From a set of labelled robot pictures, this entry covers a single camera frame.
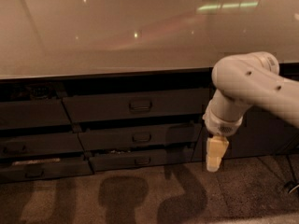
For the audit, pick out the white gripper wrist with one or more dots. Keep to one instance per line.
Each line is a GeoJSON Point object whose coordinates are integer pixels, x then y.
{"type": "Point", "coordinates": [220, 125]}

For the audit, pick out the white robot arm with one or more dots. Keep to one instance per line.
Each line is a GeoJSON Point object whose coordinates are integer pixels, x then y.
{"type": "Point", "coordinates": [242, 81]}

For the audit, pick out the dark cabinet door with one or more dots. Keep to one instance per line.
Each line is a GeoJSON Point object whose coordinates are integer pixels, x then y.
{"type": "Point", "coordinates": [261, 133]}

